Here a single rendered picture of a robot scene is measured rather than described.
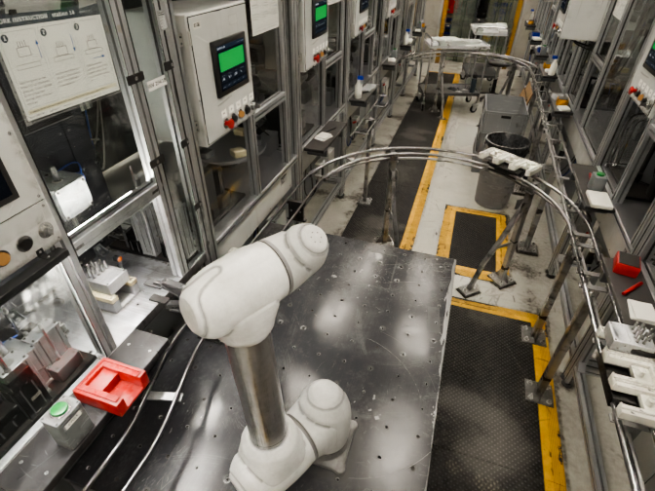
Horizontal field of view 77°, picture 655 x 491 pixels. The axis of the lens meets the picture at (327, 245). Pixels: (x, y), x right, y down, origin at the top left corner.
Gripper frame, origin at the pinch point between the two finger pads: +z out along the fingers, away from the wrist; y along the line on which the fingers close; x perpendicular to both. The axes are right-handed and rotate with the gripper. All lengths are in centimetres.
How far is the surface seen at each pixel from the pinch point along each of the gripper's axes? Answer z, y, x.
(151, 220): 20.5, 8.3, -27.4
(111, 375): -6.1, -5.4, 30.7
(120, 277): 15.4, 1.5, -0.8
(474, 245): -119, -98, -212
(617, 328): -156, -7, -44
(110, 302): 14.8, -3.9, 6.9
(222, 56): 1, 64, -64
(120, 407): -15.6, -5.9, 38.2
